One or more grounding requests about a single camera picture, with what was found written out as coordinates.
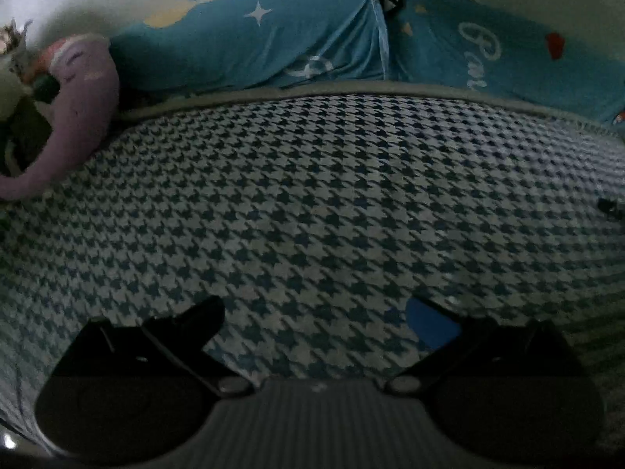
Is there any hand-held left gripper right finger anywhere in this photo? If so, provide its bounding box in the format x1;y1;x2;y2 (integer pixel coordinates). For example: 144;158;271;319
388;295;587;396

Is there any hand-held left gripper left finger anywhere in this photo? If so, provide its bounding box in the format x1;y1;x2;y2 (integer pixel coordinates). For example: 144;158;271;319
54;295;255;399

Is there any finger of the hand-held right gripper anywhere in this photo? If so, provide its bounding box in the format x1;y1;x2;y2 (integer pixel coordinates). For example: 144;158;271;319
598;198;625;220

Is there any teal script-print cushion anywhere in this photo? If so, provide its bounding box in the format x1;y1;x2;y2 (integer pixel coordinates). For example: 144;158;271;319
383;0;625;125

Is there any purple moon plush pillow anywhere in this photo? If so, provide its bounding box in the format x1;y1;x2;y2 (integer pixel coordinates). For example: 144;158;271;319
0;34;120;201

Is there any teal star-print cushion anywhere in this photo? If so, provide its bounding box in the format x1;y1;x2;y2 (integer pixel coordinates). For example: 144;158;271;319
110;0;391;93

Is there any cream bunny plush toy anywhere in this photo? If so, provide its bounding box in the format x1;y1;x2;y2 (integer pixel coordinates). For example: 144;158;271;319
0;66;54;177

